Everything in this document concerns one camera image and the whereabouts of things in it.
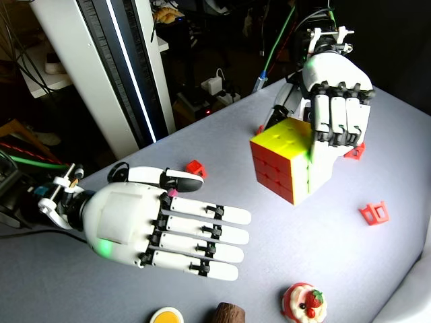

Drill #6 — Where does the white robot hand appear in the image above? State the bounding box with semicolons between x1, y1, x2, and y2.
264;53;375;151
80;164;253;282

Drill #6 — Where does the multicoloured Rubik's cube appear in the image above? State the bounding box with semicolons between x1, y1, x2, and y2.
249;117;335;206

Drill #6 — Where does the white power strip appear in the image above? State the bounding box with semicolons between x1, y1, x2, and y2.
215;89;242;105

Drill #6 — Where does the yellow and white disc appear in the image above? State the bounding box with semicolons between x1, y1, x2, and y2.
150;306;185;323

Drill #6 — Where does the white power charger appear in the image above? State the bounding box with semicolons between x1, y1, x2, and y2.
201;69;226;97

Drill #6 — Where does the black box with red light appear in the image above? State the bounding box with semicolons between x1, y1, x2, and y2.
173;92;216;127

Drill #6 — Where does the brown toy log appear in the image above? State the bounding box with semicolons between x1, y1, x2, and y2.
208;301;246;323

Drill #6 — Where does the white vertical column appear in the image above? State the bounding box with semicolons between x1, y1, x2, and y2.
29;0;176;159

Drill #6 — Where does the white shoe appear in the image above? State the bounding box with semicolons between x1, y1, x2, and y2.
44;52;67;75

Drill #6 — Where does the yellow toy bread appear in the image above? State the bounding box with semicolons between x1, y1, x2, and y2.
153;7;185;24

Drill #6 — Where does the strawberry toy cake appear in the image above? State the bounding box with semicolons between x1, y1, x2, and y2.
281;282;328;323

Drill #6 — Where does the green cable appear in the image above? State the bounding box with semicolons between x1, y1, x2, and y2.
0;153;70;171
264;5;297;73

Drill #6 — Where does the silver blue cable plug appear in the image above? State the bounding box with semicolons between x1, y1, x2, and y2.
252;70;269;94

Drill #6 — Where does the red braided cable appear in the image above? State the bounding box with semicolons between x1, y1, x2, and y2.
0;141;61;164

